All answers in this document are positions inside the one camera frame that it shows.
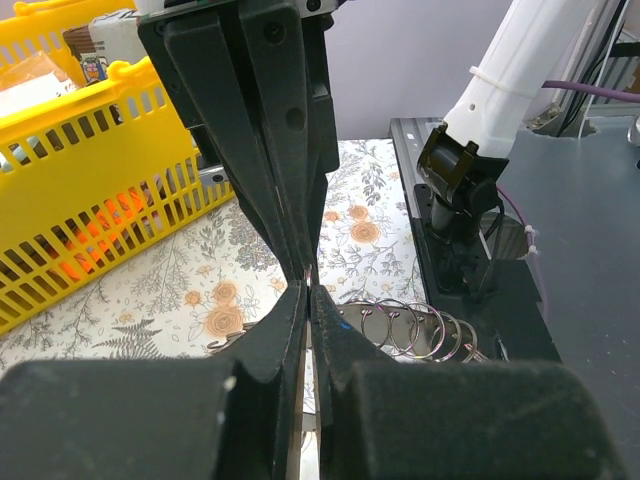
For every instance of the floral table mat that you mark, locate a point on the floral table mat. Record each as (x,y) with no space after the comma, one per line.
(189,292)

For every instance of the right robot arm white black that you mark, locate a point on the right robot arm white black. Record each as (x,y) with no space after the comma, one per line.
(526,46)

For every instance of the metal disc keyring holder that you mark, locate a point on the metal disc keyring holder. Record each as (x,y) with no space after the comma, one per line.
(406,331)

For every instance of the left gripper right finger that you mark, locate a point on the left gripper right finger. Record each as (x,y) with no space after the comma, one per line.
(383,419)

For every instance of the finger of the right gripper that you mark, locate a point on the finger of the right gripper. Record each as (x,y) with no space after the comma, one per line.
(197,47)
(274,37)

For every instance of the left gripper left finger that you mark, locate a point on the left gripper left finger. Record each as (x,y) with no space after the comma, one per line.
(234,415)

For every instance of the yellow plastic basket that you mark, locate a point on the yellow plastic basket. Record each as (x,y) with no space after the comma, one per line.
(91,178)

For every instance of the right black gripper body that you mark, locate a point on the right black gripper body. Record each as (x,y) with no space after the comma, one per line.
(316,19)

